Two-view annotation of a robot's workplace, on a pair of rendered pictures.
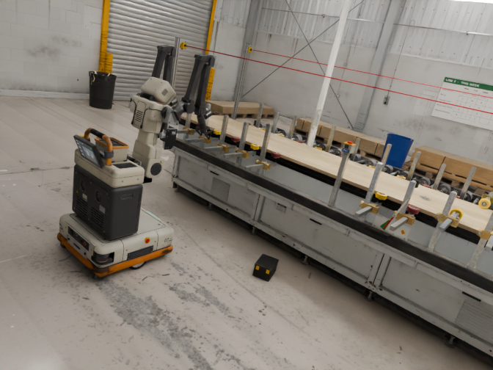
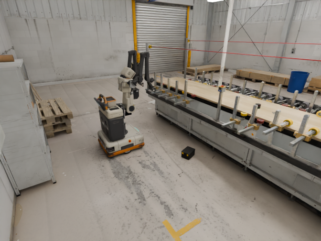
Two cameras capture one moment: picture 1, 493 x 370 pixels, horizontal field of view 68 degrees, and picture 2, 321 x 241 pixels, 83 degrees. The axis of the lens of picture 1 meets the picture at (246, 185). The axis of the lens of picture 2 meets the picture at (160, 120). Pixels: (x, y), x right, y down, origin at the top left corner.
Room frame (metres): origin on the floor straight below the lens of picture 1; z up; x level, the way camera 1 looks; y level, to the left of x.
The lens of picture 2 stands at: (0.17, -0.78, 1.83)
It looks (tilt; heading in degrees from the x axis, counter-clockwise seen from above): 25 degrees down; 21
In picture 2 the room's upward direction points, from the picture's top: straight up
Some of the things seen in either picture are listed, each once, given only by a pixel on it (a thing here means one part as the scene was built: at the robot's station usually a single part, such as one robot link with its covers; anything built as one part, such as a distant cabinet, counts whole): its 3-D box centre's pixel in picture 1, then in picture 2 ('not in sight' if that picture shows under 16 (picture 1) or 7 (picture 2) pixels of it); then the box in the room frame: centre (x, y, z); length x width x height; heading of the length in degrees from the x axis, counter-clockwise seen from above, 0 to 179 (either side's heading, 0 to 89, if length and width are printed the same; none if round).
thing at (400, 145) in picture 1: (395, 152); (297, 82); (7.99, -3.02, 0.36); 0.59 x 0.57 x 0.73; 144
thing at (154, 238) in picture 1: (117, 234); (120, 138); (2.57, 0.92, 0.16); 0.67 x 0.64 x 0.25; 144
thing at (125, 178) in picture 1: (111, 186); (112, 117); (2.50, 0.97, 0.59); 0.55 x 0.34 x 0.83; 54
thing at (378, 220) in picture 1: (390, 227); (246, 131); (2.44, -1.06, 0.75); 0.26 x 0.01 x 0.10; 54
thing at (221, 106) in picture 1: (240, 107); (205, 68); (10.81, 0.64, 0.23); 2.41 x 0.77 x 0.17; 146
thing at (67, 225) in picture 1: (78, 238); (102, 140); (2.30, 1.09, 0.23); 0.41 x 0.02 x 0.08; 54
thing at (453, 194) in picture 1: (440, 225); (272, 130); (2.29, -1.30, 0.89); 0.04 x 0.04 x 0.48; 54
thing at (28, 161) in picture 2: not in sight; (20, 124); (1.52, 1.74, 0.78); 0.90 x 0.45 x 1.55; 54
